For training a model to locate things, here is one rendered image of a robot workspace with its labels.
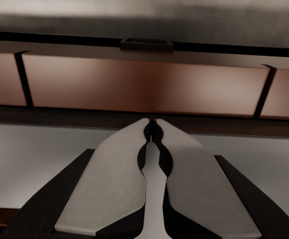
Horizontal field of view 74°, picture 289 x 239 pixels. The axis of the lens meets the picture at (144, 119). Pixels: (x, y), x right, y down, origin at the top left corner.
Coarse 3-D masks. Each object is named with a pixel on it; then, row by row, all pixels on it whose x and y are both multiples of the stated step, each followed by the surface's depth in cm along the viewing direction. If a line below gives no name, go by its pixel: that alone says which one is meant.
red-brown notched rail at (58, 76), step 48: (0, 48) 15; (48, 48) 16; (96, 48) 17; (0, 96) 15; (48, 96) 15; (96, 96) 15; (144, 96) 15; (192, 96) 15; (240, 96) 15; (288, 96) 15
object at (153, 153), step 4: (148, 144) 14; (152, 144) 14; (148, 148) 14; (152, 148) 14; (156, 148) 14; (148, 152) 14; (152, 152) 14; (156, 152) 14; (148, 156) 15; (152, 156) 15; (156, 156) 15; (148, 160) 15; (152, 160) 15; (156, 160) 15
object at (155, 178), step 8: (144, 168) 15; (152, 168) 15; (160, 168) 15; (152, 176) 16; (160, 176) 16; (152, 184) 16; (160, 184) 16; (152, 192) 16; (160, 192) 16; (152, 200) 17; (160, 200) 17; (152, 208) 17; (160, 208) 17
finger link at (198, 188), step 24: (168, 144) 10; (192, 144) 10; (168, 168) 9; (192, 168) 8; (216, 168) 8; (168, 192) 7; (192, 192) 7; (216, 192) 7; (168, 216) 7; (192, 216) 6; (216, 216) 6; (240, 216) 6
